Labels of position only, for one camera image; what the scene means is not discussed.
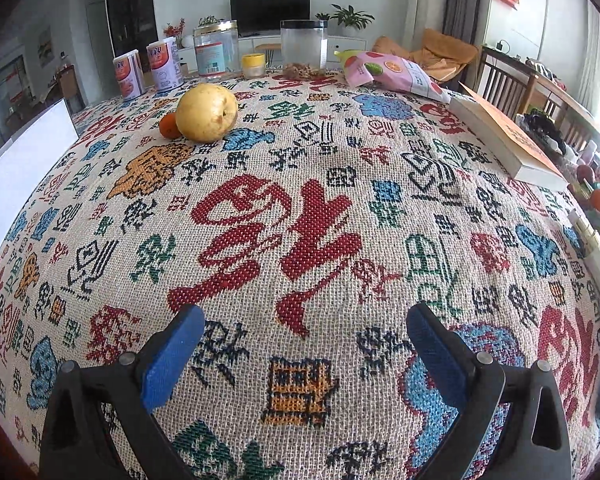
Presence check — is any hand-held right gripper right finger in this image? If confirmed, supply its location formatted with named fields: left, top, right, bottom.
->
left=406, top=302, right=573, bottom=480

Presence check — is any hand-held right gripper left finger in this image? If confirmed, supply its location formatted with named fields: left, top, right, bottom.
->
left=39, top=304, right=206, bottom=480

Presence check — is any smooth orange tangerine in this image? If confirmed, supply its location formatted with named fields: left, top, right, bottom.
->
left=159, top=113, right=181, bottom=140

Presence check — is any yellow pear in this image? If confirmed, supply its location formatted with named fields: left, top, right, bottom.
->
left=175, top=83, right=239, bottom=143

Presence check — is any printed woven tablecloth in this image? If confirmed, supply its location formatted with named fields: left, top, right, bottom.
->
left=0, top=71, right=600, bottom=480

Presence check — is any white book with orange cover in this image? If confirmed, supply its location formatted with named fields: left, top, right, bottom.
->
left=449, top=81, right=571, bottom=193

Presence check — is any pink snack bag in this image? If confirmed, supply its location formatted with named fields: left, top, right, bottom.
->
left=334, top=49, right=452, bottom=105

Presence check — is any wooden table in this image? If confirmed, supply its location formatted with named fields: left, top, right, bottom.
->
left=527, top=67, right=600, bottom=151

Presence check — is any wooden chair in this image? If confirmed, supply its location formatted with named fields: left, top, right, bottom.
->
left=480, top=45, right=538, bottom=118

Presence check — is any dark tall cabinet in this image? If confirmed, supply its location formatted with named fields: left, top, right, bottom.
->
left=103, top=0, right=159, bottom=61

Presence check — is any red flower plant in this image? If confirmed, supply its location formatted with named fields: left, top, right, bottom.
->
left=163, top=17, right=187, bottom=51

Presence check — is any orange cloth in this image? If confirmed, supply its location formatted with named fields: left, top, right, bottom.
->
left=370, top=28, right=479, bottom=81

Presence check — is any small jar with yellow lid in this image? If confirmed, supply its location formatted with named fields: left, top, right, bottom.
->
left=241, top=53, right=266, bottom=79

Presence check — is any clear glass jar with label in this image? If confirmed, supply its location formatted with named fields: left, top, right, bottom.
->
left=193, top=20, right=240, bottom=80

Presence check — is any white television cabinet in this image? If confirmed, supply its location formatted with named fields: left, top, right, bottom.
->
left=237, top=34, right=368, bottom=67

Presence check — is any clear plastic jar black lid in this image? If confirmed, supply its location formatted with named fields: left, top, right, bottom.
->
left=280, top=19, right=329, bottom=81

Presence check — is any green potted plant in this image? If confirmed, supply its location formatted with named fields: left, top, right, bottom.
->
left=330, top=4, right=376, bottom=37

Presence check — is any grey curtain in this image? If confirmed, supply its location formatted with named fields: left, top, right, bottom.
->
left=402, top=0, right=493, bottom=51

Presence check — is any black television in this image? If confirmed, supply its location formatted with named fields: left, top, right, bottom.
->
left=230, top=0, right=311, bottom=37

